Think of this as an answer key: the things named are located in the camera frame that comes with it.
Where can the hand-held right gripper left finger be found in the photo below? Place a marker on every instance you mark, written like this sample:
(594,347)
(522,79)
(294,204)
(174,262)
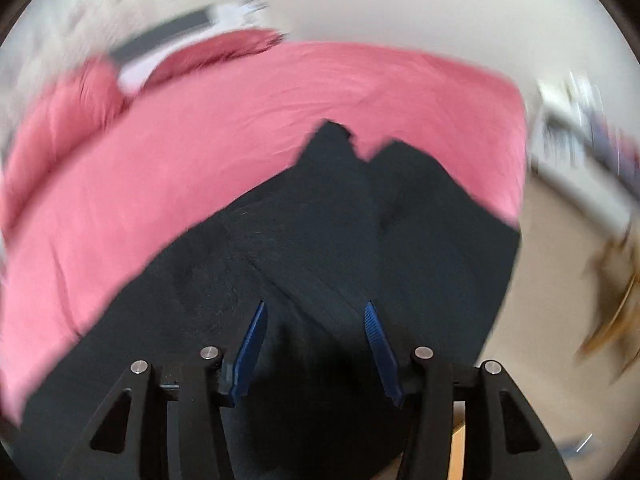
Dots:
(252,345)

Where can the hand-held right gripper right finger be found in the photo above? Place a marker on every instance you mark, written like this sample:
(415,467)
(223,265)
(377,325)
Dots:
(380,350)

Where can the wooden chair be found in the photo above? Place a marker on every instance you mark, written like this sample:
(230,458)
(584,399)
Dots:
(615,310)

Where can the black knitted garment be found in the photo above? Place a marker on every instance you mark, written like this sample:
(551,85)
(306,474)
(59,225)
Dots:
(310,220)

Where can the printed curtain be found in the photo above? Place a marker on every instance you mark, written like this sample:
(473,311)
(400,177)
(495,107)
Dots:
(100,5)

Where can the bed with pink sheet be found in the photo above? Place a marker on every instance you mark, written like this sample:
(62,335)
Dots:
(225,135)

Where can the white floral side cabinet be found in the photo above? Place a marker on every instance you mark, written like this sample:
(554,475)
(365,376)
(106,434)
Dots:
(565,135)

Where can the grey and white headboard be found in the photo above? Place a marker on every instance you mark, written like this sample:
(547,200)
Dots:
(160,35)

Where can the flat pink pillow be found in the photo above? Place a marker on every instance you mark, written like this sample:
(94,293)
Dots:
(220,47)

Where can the large pink pillow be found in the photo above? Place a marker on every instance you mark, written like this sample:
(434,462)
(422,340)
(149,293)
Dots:
(50,125)

